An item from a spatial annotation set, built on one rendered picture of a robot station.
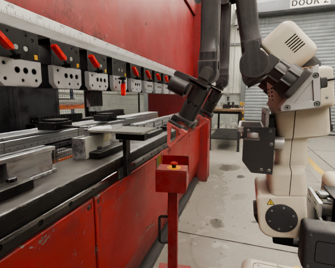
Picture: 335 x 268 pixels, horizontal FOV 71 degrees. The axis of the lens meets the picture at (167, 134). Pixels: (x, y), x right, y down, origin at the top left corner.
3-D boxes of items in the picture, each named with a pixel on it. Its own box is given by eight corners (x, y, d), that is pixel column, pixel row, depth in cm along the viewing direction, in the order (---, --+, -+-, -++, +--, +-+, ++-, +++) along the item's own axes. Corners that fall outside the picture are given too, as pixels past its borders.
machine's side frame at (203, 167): (206, 181, 325) (211, 1, 289) (149, 175, 350) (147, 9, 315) (209, 175, 348) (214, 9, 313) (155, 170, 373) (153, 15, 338)
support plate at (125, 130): (142, 134, 97) (142, 132, 97) (87, 132, 105) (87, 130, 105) (157, 129, 114) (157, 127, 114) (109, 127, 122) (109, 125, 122)
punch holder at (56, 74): (54, 88, 82) (50, 38, 79) (34, 88, 84) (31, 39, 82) (82, 89, 96) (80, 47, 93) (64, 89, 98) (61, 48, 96)
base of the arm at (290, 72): (313, 70, 59) (303, 75, 70) (287, 52, 60) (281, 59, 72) (289, 98, 62) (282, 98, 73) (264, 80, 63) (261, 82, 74)
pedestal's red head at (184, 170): (186, 194, 119) (186, 159, 117) (155, 192, 122) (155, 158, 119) (188, 180, 139) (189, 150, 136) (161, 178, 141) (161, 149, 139)
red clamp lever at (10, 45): (-2, 24, 58) (26, 56, 66) (-15, 26, 59) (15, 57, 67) (-7, 29, 57) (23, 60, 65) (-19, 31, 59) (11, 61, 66)
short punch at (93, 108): (90, 111, 108) (89, 90, 106) (86, 111, 108) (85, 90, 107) (102, 110, 117) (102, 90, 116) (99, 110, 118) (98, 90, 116)
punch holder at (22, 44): (-3, 85, 63) (-10, 19, 60) (-25, 85, 65) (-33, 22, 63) (42, 87, 77) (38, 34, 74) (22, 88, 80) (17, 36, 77)
